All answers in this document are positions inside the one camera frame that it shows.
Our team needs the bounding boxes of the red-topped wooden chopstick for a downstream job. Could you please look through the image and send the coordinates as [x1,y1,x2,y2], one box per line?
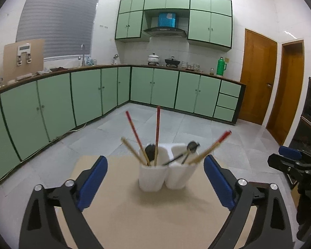
[125,111,150,165]
[154,106,161,166]
[189,131,232,165]

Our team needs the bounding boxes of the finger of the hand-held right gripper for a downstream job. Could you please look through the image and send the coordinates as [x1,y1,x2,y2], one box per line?
[278,146,311,163]
[267,154,305,177]

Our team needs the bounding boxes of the green wall cabinets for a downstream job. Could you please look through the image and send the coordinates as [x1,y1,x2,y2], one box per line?
[114,0,233,52]

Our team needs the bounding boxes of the brown cardboard board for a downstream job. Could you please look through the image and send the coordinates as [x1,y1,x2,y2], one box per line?
[3,38,45,82]

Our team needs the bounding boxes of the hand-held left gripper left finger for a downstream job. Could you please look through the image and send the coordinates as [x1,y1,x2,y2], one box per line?
[19,156,109,249]

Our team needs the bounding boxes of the green thermos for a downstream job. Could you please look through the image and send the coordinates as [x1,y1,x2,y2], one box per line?
[216,57,227,77]

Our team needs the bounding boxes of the black chopstick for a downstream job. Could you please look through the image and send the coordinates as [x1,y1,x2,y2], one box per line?
[162,151,192,166]

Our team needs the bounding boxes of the blue box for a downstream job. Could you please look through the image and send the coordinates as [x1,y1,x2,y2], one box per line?
[158,12,177,29]

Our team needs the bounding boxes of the dark cloth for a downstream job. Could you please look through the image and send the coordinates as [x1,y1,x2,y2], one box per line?
[36,67,68,75]

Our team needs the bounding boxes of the white power strip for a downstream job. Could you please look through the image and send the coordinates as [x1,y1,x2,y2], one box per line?
[7,73,33,84]

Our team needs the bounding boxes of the grey window blind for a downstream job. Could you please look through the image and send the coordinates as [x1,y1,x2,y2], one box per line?
[16,0,101,61]

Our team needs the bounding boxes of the metal faucet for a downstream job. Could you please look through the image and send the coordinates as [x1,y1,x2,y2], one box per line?
[79,44,86,67]

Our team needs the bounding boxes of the black wok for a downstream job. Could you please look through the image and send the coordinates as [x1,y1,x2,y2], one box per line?
[164,56,181,67]

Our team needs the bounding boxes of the pale-tipped wooden chopstick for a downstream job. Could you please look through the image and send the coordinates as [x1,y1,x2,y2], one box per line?
[121,137,149,165]

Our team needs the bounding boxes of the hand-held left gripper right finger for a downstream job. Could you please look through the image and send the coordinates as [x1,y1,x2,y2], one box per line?
[203,154,294,249]

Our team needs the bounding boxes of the white pot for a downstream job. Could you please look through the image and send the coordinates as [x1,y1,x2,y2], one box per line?
[147,53,160,65]

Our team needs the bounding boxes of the person's right hand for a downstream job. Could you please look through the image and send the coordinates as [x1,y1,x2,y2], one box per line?
[296,187,311,242]

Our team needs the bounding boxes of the white floor cable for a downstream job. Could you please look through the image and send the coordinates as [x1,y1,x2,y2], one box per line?
[49,123,86,142]

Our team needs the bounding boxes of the metal spoon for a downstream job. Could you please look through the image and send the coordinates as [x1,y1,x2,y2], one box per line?
[181,141,201,165]

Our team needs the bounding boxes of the green base cabinets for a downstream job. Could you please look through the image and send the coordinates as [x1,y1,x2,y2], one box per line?
[0,66,246,190]

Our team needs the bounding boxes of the row of glass jars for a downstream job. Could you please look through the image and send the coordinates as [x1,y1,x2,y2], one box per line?
[181,61,202,71]

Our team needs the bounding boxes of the wooden door frame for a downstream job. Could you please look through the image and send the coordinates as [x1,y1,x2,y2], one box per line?
[265,39,305,146]

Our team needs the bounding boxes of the black spoon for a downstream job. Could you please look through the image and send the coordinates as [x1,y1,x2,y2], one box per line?
[145,145,156,162]

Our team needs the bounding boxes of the black range hood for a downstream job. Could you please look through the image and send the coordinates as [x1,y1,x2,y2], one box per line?
[143,26,187,38]

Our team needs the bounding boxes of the wooden door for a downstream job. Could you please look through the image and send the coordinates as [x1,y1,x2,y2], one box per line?
[239,28,278,126]

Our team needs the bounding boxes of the white two-compartment utensil holder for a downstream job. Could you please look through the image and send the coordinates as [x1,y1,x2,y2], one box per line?
[138,143,198,192]

